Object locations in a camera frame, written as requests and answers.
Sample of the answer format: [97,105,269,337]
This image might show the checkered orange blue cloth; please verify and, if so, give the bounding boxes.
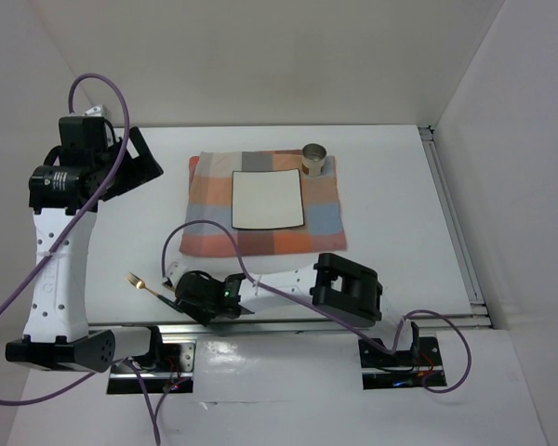
[186,150,347,256]

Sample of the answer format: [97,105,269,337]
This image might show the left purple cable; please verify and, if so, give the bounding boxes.
[0,72,187,442]

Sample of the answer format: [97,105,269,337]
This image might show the square white plate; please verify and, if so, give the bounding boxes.
[232,169,305,230]

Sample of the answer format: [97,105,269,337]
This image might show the metal cup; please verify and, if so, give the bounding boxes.
[301,143,326,177]

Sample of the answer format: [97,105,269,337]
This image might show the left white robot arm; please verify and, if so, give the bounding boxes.
[5,106,165,373]

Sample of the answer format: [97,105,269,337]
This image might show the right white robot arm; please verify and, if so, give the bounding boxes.
[173,253,419,364]

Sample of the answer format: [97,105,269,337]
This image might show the aluminium rail front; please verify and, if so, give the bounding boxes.
[158,314,494,336]

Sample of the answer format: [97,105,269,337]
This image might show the aluminium rail right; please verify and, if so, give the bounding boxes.
[418,126,489,319]

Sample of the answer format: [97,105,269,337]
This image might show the aluminium rail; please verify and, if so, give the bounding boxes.
[158,314,494,336]
[418,126,489,319]

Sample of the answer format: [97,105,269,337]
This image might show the purple cable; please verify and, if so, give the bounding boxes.
[160,220,473,395]
[0,72,187,442]

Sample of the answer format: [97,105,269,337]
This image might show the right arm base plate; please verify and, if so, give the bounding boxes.
[358,335,447,390]

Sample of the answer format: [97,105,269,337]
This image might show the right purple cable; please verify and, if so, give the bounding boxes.
[160,220,473,395]

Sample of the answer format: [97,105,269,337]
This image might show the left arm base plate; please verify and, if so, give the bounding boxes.
[106,339,196,396]

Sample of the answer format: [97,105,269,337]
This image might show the gold fork green handle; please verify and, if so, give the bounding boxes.
[126,272,176,308]

